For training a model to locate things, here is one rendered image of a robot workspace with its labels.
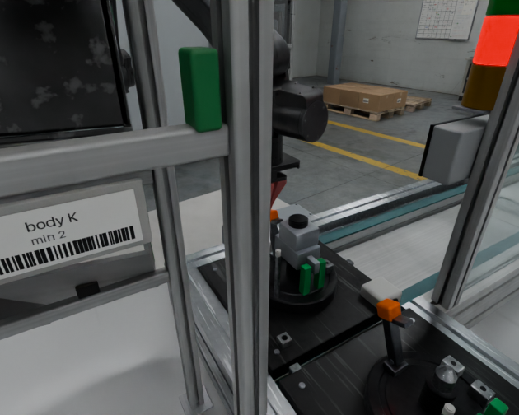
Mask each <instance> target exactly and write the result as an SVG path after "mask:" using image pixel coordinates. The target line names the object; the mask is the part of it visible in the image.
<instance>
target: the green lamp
mask: <svg viewBox="0 0 519 415"><path fill-rule="evenodd" d="M485 15H486V16H519V0H489V4H488V7H487V11H486V14H485Z"/></svg>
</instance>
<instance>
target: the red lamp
mask: <svg viewBox="0 0 519 415"><path fill-rule="evenodd" d="M518 31H519V16H486V17H485V18H484V23H483V25H482V29H481V32H480V35H479V41H478V44H477V47H476V50H475V56H474V58H473V63H477V64H484V65H498V66H507V65H508V62H509V58H510V56H511V53H512V49H513V46H514V44H515V41H516V38H517V33H518Z"/></svg>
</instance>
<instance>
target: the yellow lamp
mask: <svg viewBox="0 0 519 415"><path fill-rule="evenodd" d="M506 69H507V68H506V67H505V66H498V65H484V64H477V63H473V64H472V65H471V68H470V74H469V76H468V80H467V83H466V86H465V91H464V95H463V98H462V101H461V105H462V106H464V107H466V108H471V109H475V110H493V108H494V105H495V102H496V99H497V97H498V93H499V90H500V87H501V85H502V81H503V77H504V74H505V72H506Z"/></svg>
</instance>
